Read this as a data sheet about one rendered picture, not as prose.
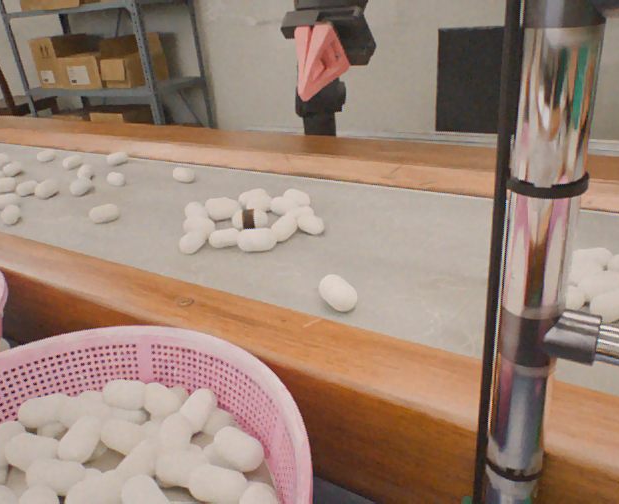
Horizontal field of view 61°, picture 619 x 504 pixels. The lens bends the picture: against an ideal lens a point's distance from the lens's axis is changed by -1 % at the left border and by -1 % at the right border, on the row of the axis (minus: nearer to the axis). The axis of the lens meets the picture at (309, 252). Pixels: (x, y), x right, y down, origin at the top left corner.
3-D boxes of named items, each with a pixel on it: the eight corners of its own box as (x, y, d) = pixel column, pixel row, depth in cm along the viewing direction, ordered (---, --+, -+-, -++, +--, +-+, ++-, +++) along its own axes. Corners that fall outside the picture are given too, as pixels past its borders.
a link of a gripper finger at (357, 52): (327, 77, 56) (355, 9, 58) (271, 77, 59) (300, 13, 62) (349, 117, 61) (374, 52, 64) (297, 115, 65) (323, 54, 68)
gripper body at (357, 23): (355, 18, 58) (375, -32, 60) (278, 23, 63) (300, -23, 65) (373, 60, 63) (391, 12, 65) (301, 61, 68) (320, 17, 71)
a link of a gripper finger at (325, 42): (307, 77, 57) (336, 10, 60) (254, 77, 61) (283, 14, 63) (331, 116, 63) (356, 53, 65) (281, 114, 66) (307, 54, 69)
